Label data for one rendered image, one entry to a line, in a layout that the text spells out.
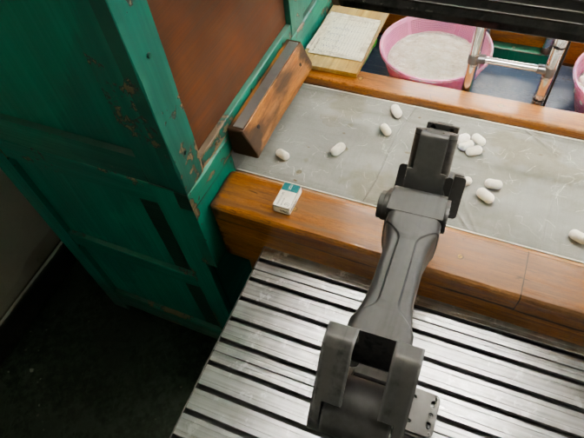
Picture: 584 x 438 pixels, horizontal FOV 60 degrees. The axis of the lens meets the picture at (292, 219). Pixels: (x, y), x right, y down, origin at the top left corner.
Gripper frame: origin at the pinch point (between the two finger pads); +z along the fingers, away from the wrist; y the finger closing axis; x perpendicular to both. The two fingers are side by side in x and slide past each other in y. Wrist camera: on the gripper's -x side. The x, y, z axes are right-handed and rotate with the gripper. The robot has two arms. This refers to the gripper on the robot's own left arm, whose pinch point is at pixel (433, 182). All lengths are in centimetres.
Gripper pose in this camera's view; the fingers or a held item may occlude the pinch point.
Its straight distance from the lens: 89.4
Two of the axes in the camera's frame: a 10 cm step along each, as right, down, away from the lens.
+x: -1.8, 9.4, 3.0
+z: 3.5, -2.2, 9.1
